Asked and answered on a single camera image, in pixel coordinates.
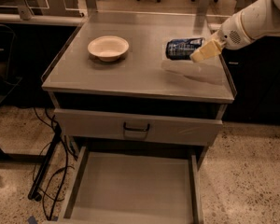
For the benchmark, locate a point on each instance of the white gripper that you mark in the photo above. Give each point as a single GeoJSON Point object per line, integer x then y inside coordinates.
{"type": "Point", "coordinates": [234, 34]}

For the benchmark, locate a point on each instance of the blue pepsi can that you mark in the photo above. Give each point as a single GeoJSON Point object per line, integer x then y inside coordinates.
{"type": "Point", "coordinates": [181, 49]}

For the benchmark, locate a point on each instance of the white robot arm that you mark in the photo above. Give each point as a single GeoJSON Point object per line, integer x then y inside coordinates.
{"type": "Point", "coordinates": [260, 19]}

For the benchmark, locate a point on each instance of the grey drawer cabinet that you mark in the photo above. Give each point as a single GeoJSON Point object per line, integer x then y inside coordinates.
{"type": "Point", "coordinates": [143, 81]}

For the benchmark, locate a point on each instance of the grey top drawer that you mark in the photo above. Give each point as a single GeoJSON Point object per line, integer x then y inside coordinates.
{"type": "Point", "coordinates": [108, 125]}

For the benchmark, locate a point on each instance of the open grey middle drawer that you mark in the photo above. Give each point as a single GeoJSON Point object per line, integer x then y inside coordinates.
{"type": "Point", "coordinates": [112, 188]}

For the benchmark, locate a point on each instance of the white paper bowl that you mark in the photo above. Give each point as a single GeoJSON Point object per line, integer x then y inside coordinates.
{"type": "Point", "coordinates": [108, 48]}

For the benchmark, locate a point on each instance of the dark chair at left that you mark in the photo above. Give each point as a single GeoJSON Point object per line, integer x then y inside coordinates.
{"type": "Point", "coordinates": [8, 81]}

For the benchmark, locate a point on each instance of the black stand leg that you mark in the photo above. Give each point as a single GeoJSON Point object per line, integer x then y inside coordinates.
{"type": "Point", "coordinates": [33, 193]}

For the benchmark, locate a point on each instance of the black drawer handle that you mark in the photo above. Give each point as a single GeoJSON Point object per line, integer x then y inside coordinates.
{"type": "Point", "coordinates": [126, 127]}

